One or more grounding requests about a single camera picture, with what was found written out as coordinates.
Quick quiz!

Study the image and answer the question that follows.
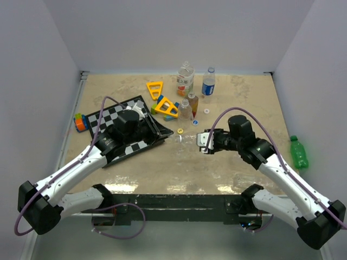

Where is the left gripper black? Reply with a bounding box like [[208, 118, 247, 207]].
[[125, 113, 173, 145]]

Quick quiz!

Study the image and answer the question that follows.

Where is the clear plastic bottle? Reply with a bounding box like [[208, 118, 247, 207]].
[[178, 132, 197, 148]]

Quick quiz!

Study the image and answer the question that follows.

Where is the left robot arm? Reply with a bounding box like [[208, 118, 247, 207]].
[[17, 109, 173, 235]]

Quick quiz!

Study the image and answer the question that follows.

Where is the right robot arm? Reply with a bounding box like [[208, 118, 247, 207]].
[[161, 115, 346, 250]]

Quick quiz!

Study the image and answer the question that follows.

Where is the clear empty bottle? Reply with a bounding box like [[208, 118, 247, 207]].
[[178, 99, 192, 121]]

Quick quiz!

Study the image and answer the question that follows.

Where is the amber tea bottle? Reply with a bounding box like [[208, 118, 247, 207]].
[[188, 92, 198, 118]]

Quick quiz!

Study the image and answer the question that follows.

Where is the blue label water bottle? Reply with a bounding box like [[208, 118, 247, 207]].
[[202, 67, 215, 96]]

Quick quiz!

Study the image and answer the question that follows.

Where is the fruit tea bottle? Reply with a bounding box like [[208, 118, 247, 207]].
[[176, 61, 195, 97]]

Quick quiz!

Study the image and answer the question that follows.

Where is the green soda bottle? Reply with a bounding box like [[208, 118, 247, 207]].
[[290, 135, 309, 170]]

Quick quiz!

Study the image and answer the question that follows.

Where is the light blue toy block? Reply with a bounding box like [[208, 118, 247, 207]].
[[164, 115, 176, 122]]

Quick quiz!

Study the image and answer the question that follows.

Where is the green toy block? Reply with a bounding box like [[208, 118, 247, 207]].
[[151, 103, 157, 115]]

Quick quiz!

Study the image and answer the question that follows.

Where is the dark blue block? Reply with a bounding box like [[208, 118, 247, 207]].
[[157, 95, 164, 103]]

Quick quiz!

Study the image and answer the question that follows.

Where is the black white chessboard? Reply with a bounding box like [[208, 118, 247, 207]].
[[85, 95, 163, 169]]

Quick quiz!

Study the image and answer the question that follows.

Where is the colourful toy block car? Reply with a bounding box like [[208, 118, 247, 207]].
[[74, 113, 88, 133]]

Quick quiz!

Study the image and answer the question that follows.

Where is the yellow triangle frame near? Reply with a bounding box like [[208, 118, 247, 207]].
[[155, 97, 178, 118]]

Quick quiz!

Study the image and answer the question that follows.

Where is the yellow triangle frame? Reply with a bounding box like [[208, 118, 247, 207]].
[[146, 81, 163, 101], [155, 97, 178, 118]]

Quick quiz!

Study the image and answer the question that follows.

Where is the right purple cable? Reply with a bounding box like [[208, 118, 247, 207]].
[[204, 107, 347, 230]]

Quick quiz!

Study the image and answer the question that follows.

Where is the purple cable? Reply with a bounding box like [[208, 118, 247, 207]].
[[14, 96, 131, 236], [204, 107, 347, 230]]

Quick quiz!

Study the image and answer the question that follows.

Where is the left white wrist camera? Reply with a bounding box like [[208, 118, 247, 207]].
[[125, 100, 146, 120]]

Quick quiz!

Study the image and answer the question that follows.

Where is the yellow triangle frame far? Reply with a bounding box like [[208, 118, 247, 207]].
[[146, 81, 163, 101]]

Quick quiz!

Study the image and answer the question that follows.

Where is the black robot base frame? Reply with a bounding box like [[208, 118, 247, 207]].
[[101, 194, 267, 225]]

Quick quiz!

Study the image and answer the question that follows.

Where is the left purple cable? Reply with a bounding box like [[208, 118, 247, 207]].
[[14, 96, 131, 236]]

